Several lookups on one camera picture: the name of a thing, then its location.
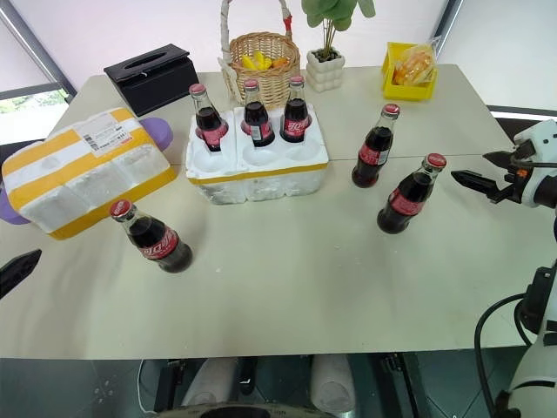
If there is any thin white cable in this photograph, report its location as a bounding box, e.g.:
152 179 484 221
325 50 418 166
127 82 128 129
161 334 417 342
137 358 158 415

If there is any white bubble plant pot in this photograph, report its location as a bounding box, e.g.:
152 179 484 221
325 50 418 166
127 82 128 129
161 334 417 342
305 47 346 93

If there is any green artificial plant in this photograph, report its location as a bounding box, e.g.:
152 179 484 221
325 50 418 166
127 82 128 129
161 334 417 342
300 0 377 59

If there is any black tissue box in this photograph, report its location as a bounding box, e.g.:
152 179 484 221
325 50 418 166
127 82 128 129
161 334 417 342
103 43 202 118

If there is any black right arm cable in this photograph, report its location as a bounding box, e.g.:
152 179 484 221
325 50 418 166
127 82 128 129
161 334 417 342
473 293 537 418

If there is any wicker basket with handle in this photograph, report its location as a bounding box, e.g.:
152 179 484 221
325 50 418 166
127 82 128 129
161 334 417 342
218 0 302 111

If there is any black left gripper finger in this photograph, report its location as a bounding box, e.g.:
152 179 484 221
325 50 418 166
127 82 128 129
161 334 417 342
0 248 44 302

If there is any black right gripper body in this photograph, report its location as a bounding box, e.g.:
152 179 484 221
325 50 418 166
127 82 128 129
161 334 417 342
499 142 538 205

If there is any white yellow-taped foam lid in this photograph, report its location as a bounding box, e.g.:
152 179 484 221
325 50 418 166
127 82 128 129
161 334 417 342
1 107 178 242

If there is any yellow plastic bin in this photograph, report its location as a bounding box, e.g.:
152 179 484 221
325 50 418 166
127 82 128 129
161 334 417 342
381 41 439 103

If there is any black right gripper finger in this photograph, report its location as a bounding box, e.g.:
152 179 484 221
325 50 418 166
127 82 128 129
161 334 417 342
450 169 507 205
481 149 518 170

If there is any glass cola bottle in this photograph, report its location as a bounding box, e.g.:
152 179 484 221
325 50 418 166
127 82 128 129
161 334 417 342
109 199 194 275
351 103 402 190
188 83 230 153
376 152 448 236
278 74 316 144
239 78 277 148

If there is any grey rounded cylinder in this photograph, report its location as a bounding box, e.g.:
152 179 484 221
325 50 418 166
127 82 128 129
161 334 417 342
310 354 357 415
181 356 239 411

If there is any yellow toy fruit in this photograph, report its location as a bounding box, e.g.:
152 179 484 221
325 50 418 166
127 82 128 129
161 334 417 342
240 51 274 71

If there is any bagged orange bread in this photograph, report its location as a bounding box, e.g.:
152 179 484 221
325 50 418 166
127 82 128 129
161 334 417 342
391 37 440 87

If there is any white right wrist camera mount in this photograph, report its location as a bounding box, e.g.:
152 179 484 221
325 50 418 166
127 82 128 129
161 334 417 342
513 118 557 209

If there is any white foam bottle crate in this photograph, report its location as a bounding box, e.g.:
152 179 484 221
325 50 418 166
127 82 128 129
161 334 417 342
185 105 328 206

